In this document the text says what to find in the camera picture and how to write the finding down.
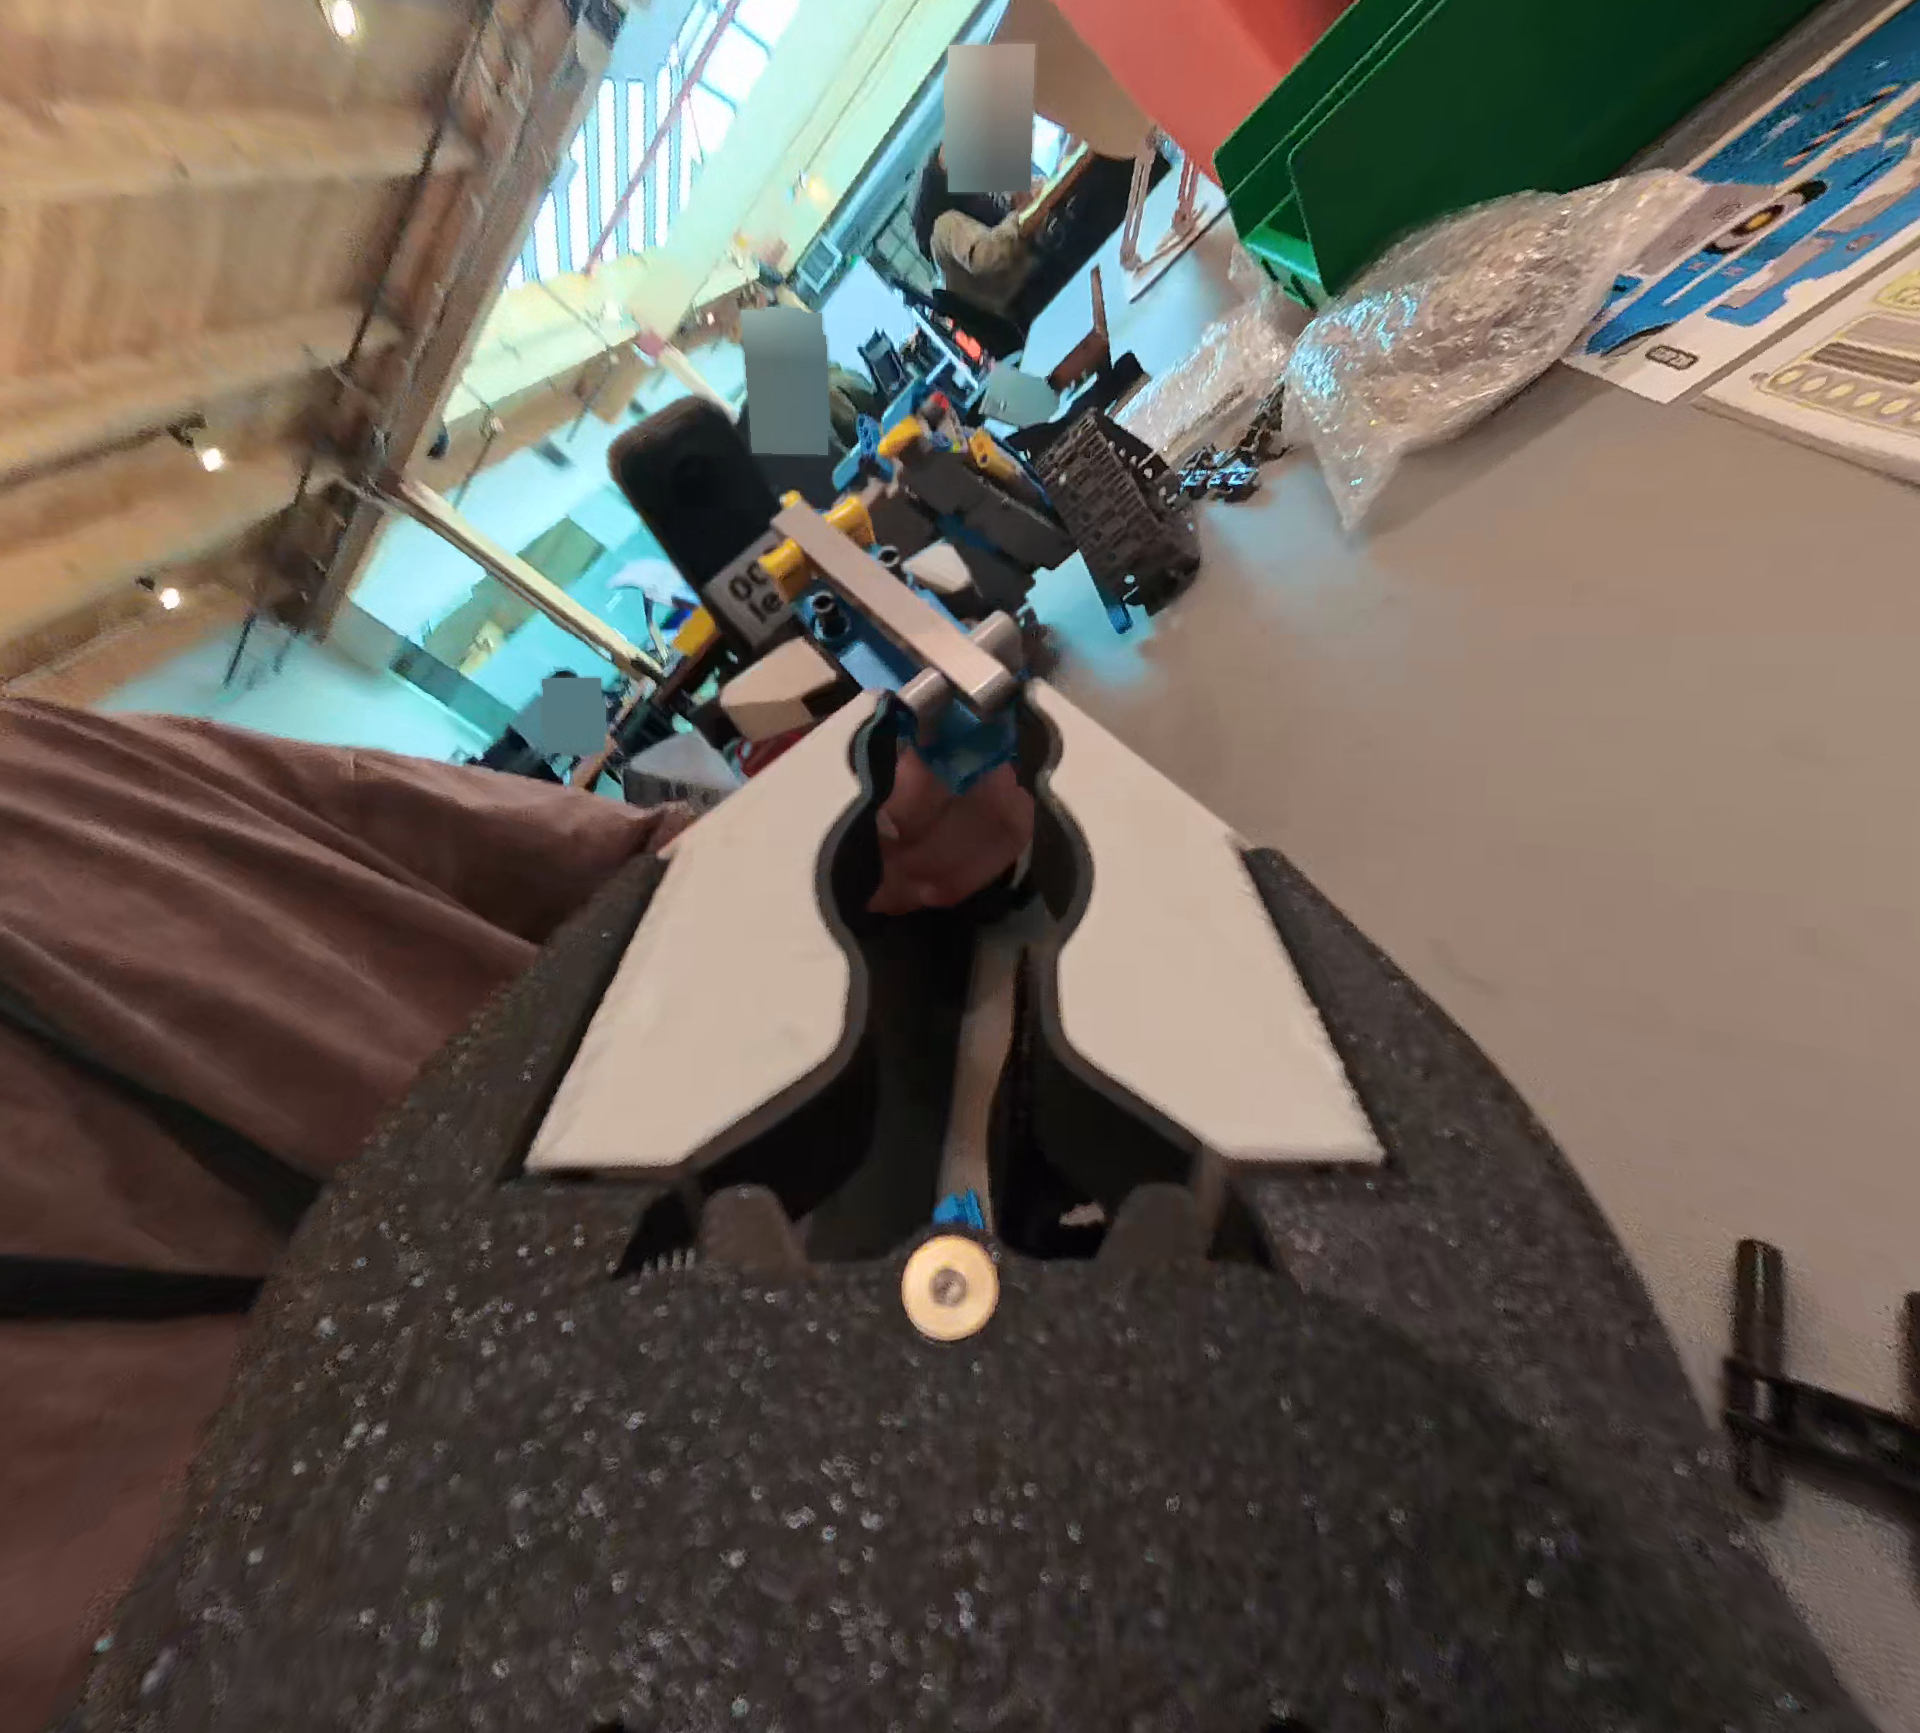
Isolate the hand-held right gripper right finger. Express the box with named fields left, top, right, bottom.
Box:
left=1027, top=680, right=1387, bottom=1173

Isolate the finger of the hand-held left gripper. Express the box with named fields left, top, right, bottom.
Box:
left=721, top=645, right=842, bottom=744

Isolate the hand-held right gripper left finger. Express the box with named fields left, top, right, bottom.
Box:
left=524, top=687, right=891, bottom=1181

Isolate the blue grey yellow brick assembly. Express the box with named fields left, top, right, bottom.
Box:
left=755, top=488, right=1041, bottom=797

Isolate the black pin connector piece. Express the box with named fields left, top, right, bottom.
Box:
left=1722, top=1239, right=1920, bottom=1511

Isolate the person's left hand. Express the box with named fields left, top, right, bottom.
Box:
left=866, top=750, right=1041, bottom=918

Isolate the dark brick-built model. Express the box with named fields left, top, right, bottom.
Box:
left=840, top=405, right=1203, bottom=637

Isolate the small clear plastic parts bag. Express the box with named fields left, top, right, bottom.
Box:
left=1117, top=292, right=1301, bottom=461

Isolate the instruction booklet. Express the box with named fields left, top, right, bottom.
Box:
left=1694, top=255, right=1920, bottom=482

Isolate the green plastic bin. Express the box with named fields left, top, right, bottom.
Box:
left=1215, top=0, right=1920, bottom=303

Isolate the sticker sheet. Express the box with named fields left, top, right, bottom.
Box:
left=1561, top=9, right=1920, bottom=406

